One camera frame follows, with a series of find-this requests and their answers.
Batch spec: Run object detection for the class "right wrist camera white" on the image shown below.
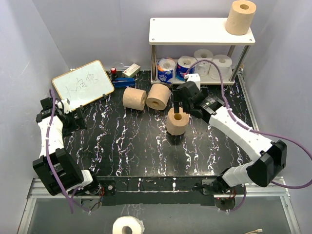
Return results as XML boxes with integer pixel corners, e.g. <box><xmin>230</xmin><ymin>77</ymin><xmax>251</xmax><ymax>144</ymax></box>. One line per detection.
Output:
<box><xmin>184</xmin><ymin>73</ymin><xmax>201</xmax><ymax>90</ymax></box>

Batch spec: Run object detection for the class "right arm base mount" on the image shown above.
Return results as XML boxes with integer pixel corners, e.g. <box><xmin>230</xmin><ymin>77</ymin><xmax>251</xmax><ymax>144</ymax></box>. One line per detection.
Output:
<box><xmin>192</xmin><ymin>179</ymin><xmax>247</xmax><ymax>199</ymax></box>

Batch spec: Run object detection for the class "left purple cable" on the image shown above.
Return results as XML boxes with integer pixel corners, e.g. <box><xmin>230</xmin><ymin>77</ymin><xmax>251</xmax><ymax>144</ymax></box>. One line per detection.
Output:
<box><xmin>46</xmin><ymin>88</ymin><xmax>92</xmax><ymax>215</ymax></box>

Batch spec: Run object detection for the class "brown roll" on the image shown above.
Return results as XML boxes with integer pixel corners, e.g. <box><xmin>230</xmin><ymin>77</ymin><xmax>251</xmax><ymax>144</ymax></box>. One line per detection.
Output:
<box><xmin>122</xmin><ymin>87</ymin><xmax>147</xmax><ymax>111</ymax></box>
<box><xmin>166</xmin><ymin>107</ymin><xmax>189</xmax><ymax>136</ymax></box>
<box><xmin>146</xmin><ymin>83</ymin><xmax>170</xmax><ymax>110</ymax></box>
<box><xmin>225</xmin><ymin>0</ymin><xmax>256</xmax><ymax>36</ymax></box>

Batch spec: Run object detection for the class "plain white paper roll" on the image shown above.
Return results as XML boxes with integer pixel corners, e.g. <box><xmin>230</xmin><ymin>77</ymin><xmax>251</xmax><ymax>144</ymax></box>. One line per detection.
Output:
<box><xmin>209</xmin><ymin>55</ymin><xmax>232</xmax><ymax>80</ymax></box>

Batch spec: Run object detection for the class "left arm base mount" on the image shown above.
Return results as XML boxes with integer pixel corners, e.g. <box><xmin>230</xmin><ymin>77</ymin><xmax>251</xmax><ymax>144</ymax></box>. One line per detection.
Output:
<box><xmin>80</xmin><ymin>175</ymin><xmax>117</xmax><ymax>203</ymax></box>

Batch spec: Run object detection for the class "light blue roll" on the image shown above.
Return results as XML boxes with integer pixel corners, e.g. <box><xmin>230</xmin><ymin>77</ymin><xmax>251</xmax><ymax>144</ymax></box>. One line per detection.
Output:
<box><xmin>156</xmin><ymin>58</ymin><xmax>176</xmax><ymax>84</ymax></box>

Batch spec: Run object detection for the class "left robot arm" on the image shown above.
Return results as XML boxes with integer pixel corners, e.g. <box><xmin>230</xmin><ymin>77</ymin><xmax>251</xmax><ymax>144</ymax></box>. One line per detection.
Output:
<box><xmin>33</xmin><ymin>97</ymin><xmax>101</xmax><ymax>195</ymax></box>

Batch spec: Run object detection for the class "red emergency stop button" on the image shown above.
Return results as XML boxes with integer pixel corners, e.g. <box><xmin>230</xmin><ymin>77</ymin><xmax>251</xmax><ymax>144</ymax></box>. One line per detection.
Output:
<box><xmin>110</xmin><ymin>67</ymin><xmax>117</xmax><ymax>76</ymax></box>

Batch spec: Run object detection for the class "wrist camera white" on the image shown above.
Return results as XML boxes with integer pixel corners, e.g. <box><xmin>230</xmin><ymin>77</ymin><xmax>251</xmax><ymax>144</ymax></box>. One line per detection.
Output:
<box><xmin>184</xmin><ymin>73</ymin><xmax>201</xmax><ymax>90</ymax></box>
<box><xmin>57</xmin><ymin>98</ymin><xmax>71</xmax><ymax>114</ymax></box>

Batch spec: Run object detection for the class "blue Tempo roll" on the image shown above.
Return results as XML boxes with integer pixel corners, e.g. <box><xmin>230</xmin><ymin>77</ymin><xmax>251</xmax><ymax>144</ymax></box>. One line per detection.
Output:
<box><xmin>175</xmin><ymin>56</ymin><xmax>197</xmax><ymax>81</ymax></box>

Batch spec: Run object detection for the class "white green small box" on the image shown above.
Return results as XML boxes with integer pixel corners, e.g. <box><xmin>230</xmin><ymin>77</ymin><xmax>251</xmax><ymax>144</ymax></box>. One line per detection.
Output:
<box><xmin>122</xmin><ymin>63</ymin><xmax>141</xmax><ymax>78</ymax></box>

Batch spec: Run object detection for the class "white patterned paper roll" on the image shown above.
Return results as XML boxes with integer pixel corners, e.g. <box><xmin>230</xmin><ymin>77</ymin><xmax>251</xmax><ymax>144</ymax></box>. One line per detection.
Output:
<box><xmin>194</xmin><ymin>49</ymin><xmax>214</xmax><ymax>77</ymax></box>

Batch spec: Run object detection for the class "white two-tier shelf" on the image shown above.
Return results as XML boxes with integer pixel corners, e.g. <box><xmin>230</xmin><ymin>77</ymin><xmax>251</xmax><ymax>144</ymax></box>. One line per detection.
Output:
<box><xmin>149</xmin><ymin>18</ymin><xmax>255</xmax><ymax>85</ymax></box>

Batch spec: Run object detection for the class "brown roll front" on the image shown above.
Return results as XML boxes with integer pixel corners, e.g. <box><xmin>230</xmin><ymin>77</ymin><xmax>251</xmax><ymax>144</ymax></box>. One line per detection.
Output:
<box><xmin>225</xmin><ymin>0</ymin><xmax>256</xmax><ymax>36</ymax></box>
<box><xmin>166</xmin><ymin>107</ymin><xmax>189</xmax><ymax>136</ymax></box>

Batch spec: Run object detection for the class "white roll on floor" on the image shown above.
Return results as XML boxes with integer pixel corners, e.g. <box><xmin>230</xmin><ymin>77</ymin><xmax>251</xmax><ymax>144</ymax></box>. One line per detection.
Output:
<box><xmin>112</xmin><ymin>216</ymin><xmax>145</xmax><ymax>234</ymax></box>

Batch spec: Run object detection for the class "blue stapler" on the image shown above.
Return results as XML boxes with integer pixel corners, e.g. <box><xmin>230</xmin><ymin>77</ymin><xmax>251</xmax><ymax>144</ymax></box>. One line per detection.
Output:
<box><xmin>112</xmin><ymin>78</ymin><xmax>136</xmax><ymax>88</ymax></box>

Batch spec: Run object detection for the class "small whiteboard wooden frame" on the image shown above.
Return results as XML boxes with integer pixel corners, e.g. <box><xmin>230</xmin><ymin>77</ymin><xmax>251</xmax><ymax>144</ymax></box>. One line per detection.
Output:
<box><xmin>52</xmin><ymin>60</ymin><xmax>115</xmax><ymax>110</ymax></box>

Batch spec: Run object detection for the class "aluminium rail frame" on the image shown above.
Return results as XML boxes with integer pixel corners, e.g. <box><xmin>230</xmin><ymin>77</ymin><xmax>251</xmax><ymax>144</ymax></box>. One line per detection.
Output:
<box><xmin>18</xmin><ymin>68</ymin><xmax>302</xmax><ymax>234</ymax></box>

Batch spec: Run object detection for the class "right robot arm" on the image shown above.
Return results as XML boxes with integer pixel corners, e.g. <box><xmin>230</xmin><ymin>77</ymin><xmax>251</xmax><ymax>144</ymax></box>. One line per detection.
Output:
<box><xmin>173</xmin><ymin>81</ymin><xmax>287</xmax><ymax>194</ymax></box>

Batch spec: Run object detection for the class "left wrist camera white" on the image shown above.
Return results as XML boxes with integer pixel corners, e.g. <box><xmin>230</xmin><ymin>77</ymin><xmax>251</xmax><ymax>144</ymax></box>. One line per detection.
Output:
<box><xmin>57</xmin><ymin>98</ymin><xmax>71</xmax><ymax>114</ymax></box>

